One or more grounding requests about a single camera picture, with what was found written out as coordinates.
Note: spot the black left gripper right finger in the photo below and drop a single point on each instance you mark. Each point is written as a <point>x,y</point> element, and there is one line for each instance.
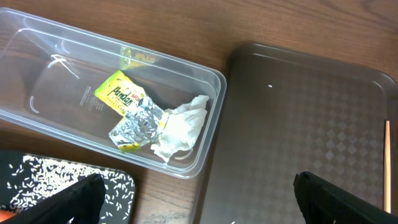
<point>321,202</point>

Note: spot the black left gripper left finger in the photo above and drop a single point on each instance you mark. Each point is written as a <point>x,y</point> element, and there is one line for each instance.
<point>79,203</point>

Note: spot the white rice pile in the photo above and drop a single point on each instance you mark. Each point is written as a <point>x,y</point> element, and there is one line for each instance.
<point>37,180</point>

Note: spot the foil wrapper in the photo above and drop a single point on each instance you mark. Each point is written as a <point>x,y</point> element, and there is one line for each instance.
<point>142,120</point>

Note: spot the white tissue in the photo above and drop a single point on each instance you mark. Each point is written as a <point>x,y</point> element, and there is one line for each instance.
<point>182,128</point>

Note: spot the orange carrot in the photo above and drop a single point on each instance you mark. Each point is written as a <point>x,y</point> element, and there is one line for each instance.
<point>5,215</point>

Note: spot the black plastic bin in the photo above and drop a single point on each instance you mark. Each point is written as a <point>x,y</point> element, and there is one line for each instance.
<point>46,180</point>

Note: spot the brown plastic tray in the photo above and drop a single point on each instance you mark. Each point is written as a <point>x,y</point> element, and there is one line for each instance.
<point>286,112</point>

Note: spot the clear plastic bin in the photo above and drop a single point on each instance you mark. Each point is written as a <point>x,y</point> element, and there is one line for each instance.
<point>50,71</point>

